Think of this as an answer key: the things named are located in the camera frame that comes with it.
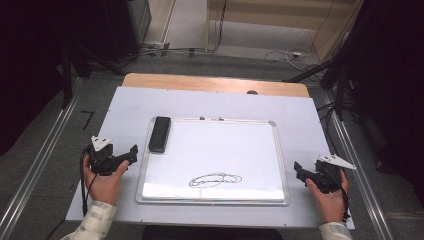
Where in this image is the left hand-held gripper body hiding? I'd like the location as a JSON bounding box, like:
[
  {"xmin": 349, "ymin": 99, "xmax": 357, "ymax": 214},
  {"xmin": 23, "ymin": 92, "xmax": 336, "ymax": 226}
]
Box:
[{"xmin": 87, "ymin": 135, "xmax": 125, "ymax": 177}]

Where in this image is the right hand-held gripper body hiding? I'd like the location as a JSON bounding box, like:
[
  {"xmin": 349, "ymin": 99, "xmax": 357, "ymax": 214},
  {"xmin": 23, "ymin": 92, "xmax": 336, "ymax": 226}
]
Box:
[{"xmin": 311, "ymin": 154, "xmax": 357, "ymax": 195}]

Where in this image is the black whiteboard eraser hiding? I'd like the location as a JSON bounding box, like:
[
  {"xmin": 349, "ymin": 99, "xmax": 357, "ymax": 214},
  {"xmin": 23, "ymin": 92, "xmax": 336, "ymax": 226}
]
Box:
[{"xmin": 148, "ymin": 116, "xmax": 172, "ymax": 154}]

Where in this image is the person's right hand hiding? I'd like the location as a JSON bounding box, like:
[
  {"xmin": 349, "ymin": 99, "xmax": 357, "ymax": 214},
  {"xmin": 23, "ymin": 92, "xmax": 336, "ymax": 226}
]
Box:
[{"xmin": 305, "ymin": 169, "xmax": 351, "ymax": 225}]

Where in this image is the person's left hand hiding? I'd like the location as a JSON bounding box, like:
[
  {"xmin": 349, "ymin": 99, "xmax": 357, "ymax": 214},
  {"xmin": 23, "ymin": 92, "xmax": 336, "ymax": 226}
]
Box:
[{"xmin": 82, "ymin": 154, "xmax": 130, "ymax": 206}]

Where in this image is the silver framed whiteboard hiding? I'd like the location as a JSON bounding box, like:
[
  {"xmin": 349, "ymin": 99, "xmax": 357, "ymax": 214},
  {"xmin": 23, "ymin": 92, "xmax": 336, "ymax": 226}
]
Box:
[{"xmin": 135, "ymin": 115, "xmax": 290, "ymax": 206}]

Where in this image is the black metal stand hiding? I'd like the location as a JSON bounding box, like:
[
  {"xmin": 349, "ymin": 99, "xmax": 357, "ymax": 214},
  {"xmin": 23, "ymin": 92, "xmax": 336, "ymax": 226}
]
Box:
[
  {"xmin": 282, "ymin": 31, "xmax": 359, "ymax": 122},
  {"xmin": 60, "ymin": 43, "xmax": 126, "ymax": 110}
]

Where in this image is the white table cover board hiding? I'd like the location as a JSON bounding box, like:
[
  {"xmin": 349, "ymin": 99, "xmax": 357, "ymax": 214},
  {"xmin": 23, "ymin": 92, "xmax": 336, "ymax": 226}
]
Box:
[{"xmin": 65, "ymin": 86, "xmax": 356, "ymax": 230}]

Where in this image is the wooden table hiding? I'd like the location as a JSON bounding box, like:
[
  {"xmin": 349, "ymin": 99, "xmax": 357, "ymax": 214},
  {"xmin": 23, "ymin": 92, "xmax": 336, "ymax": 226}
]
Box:
[{"xmin": 121, "ymin": 72, "xmax": 311, "ymax": 99}]

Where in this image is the person's dark lap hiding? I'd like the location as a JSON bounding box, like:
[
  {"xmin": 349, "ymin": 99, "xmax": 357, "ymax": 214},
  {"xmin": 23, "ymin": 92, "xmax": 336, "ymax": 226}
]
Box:
[{"xmin": 141, "ymin": 225, "xmax": 285, "ymax": 240}]

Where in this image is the dark curtain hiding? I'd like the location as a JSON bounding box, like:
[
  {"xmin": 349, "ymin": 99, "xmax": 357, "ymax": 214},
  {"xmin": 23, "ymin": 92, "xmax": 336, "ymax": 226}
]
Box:
[
  {"xmin": 343, "ymin": 0, "xmax": 424, "ymax": 208},
  {"xmin": 0, "ymin": 0, "xmax": 111, "ymax": 158}
]

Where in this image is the black cabinet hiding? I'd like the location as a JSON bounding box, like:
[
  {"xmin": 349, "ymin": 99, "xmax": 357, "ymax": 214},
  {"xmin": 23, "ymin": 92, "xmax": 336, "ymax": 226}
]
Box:
[{"xmin": 101, "ymin": 0, "xmax": 153, "ymax": 64}]

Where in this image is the light wooden shelf unit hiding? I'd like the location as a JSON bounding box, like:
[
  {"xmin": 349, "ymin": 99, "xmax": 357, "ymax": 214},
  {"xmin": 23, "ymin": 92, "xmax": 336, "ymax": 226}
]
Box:
[{"xmin": 203, "ymin": 0, "xmax": 365, "ymax": 62}]

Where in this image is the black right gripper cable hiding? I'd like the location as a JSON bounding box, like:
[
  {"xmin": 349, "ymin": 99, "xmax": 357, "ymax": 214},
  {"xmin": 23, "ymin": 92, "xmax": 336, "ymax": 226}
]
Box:
[{"xmin": 324, "ymin": 162, "xmax": 352, "ymax": 222}]

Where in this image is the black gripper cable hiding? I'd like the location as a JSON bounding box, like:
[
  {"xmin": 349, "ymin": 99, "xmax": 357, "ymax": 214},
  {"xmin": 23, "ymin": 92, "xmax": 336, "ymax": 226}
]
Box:
[
  {"xmin": 324, "ymin": 162, "xmax": 352, "ymax": 222},
  {"xmin": 79, "ymin": 145, "xmax": 98, "ymax": 217}
]

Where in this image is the aluminium floor rail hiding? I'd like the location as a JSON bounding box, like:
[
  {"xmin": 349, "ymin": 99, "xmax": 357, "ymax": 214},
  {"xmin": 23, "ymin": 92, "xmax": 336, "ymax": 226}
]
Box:
[
  {"xmin": 0, "ymin": 77, "xmax": 84, "ymax": 240},
  {"xmin": 322, "ymin": 90, "xmax": 395, "ymax": 240}
]

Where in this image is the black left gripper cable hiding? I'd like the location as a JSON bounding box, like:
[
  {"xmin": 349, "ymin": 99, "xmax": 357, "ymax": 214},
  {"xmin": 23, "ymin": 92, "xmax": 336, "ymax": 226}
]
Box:
[{"xmin": 79, "ymin": 145, "xmax": 98, "ymax": 217}]

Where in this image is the black floor cable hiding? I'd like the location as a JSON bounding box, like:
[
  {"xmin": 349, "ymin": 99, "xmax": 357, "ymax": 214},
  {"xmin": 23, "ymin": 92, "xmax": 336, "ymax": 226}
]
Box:
[{"xmin": 114, "ymin": 0, "xmax": 229, "ymax": 70}]

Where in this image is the white floor cable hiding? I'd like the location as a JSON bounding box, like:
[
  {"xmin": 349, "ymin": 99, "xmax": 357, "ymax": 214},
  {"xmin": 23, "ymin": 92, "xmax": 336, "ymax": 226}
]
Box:
[{"xmin": 263, "ymin": 47, "xmax": 314, "ymax": 72}]

